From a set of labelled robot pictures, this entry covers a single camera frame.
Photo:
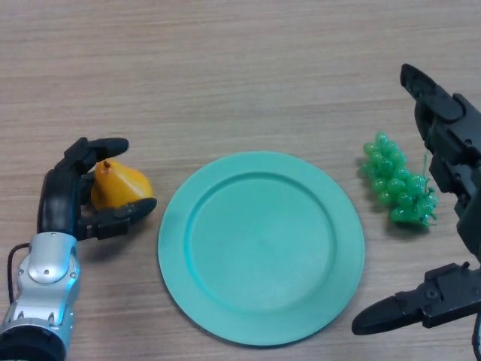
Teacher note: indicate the yellow pear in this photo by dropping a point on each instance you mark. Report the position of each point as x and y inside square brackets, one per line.
[120, 184]

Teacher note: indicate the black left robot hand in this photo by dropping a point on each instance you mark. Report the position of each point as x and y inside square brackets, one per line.
[56, 199]

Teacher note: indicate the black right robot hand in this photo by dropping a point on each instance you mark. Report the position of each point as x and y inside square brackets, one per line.
[462, 150]

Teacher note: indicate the green grape bunch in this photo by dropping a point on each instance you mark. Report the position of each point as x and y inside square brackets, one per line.
[394, 184]

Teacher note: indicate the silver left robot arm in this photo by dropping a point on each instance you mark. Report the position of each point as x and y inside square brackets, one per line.
[45, 286]

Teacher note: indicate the teal green round plate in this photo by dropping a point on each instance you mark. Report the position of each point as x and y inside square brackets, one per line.
[259, 248]

